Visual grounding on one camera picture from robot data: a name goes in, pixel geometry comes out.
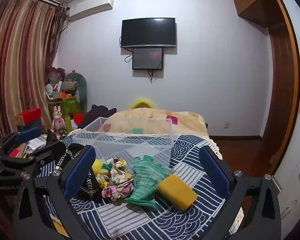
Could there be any pink rabbit toy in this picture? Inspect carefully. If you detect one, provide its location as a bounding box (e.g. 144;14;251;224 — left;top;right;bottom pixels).
52;106;65;137

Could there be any green storage box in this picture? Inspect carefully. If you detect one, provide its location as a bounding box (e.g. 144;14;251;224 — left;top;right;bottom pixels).
48;97;80;120

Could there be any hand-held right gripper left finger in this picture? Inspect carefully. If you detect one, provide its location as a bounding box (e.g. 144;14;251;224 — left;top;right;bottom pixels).
14;145;97;240

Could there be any floral fabric scrunchie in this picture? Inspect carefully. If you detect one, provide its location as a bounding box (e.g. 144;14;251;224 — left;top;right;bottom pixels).
95;157;134;202

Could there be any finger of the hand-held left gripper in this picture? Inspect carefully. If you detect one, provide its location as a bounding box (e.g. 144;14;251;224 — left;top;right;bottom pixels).
2;130;67;178
0;127;42;155

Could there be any navy patterned cloth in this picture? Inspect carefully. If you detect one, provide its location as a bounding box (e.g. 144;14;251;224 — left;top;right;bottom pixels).
36;132;243;240

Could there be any grey blue box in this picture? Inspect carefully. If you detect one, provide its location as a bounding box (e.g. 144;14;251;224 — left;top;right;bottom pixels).
17;119;42;132

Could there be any green knit glove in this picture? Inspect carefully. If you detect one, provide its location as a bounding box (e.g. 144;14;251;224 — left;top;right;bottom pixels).
124;155;172;210

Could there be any clear plastic storage box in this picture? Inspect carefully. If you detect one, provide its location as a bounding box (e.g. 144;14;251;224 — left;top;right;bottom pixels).
72;117;174;168

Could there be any white air conditioner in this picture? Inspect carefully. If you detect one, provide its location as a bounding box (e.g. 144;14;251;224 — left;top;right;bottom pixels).
69;0;114;22

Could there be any wooden overhead cabinet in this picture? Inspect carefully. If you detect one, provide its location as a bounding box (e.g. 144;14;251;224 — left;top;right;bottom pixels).
231;0;284;28

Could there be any dark purple cloth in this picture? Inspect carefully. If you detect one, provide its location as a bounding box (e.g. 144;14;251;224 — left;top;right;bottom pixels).
84;104;117;128

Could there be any wall-mounted black television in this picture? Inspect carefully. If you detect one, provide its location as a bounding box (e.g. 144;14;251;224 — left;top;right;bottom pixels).
121;17;177;48

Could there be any white sliding wardrobe door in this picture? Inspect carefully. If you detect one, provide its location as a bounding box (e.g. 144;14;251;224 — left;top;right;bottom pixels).
272;0;300;230

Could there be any pile of papers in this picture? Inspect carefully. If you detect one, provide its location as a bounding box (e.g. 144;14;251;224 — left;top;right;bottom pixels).
9;135;48;159

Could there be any yellow sponge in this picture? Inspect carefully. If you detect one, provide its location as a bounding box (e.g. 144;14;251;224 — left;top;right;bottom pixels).
156;175;198;210

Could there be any striped brown curtain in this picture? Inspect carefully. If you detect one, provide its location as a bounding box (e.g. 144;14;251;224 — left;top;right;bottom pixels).
0;0;68;140

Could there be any small black wall monitor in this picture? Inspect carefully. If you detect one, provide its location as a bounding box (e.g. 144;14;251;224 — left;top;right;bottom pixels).
132;47;164;70

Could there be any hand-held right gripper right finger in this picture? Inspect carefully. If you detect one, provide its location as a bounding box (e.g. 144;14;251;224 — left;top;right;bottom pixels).
199;145;282;240

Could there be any dark red plastic bag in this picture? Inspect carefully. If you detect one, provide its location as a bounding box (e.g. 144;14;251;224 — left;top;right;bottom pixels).
48;67;67;83

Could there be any red soft item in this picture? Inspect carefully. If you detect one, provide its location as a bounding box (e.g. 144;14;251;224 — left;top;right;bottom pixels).
73;113;85;125

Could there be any orange patterned pillow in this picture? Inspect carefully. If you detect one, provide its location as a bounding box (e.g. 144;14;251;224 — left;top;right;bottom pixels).
101;109;209;139

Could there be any grey stuffed animal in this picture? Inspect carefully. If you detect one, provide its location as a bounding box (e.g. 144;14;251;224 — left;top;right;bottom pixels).
65;72;88;113

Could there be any yellow plush hat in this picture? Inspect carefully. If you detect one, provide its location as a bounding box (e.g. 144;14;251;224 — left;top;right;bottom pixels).
130;99;157;110

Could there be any red box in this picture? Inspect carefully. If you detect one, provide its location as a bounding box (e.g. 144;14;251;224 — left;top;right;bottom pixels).
16;108;42;125

